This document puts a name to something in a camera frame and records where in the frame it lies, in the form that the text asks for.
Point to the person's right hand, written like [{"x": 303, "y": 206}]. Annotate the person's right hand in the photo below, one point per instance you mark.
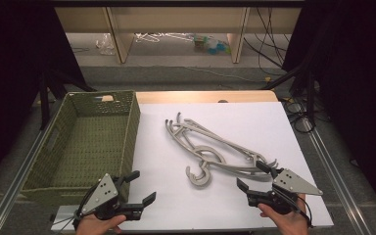
[{"x": 290, "y": 224}]

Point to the person's left hand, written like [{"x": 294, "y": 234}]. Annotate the person's left hand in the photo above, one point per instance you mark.
[{"x": 94, "y": 225}]

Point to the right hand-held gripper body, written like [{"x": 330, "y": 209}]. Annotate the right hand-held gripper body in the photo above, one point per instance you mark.
[{"x": 293, "y": 184}]

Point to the aluminium frame rail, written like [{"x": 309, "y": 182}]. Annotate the aluminium frame rail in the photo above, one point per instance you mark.
[
  {"x": 336, "y": 176},
  {"x": 16, "y": 189}
]

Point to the clear plastic bag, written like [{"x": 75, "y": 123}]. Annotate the clear plastic bag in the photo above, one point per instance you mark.
[{"x": 106, "y": 44}]

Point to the colourful plastic toys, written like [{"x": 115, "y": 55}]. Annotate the colourful plastic toys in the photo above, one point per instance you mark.
[{"x": 210, "y": 45}]

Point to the white paper sheet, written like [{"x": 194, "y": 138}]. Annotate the white paper sheet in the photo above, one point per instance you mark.
[{"x": 176, "y": 202}]

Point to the light wooden shelf unit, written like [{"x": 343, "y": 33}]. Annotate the light wooden shelf unit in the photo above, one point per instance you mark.
[{"x": 176, "y": 19}]

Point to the black curtain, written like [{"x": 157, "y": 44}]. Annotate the black curtain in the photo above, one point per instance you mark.
[
  {"x": 13, "y": 65},
  {"x": 355, "y": 81}
]

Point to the green woven basket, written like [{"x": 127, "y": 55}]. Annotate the green woven basket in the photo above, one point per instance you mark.
[{"x": 91, "y": 147}]

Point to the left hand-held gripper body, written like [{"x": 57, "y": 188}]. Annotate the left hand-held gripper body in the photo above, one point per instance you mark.
[{"x": 101, "y": 192}]

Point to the black metal stand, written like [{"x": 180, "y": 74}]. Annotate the black metal stand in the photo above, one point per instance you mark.
[
  {"x": 45, "y": 98},
  {"x": 310, "y": 94}
]

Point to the grey plastic clothes hanger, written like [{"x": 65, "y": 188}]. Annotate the grey plastic clothes hanger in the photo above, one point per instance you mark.
[
  {"x": 197, "y": 183},
  {"x": 222, "y": 138}
]

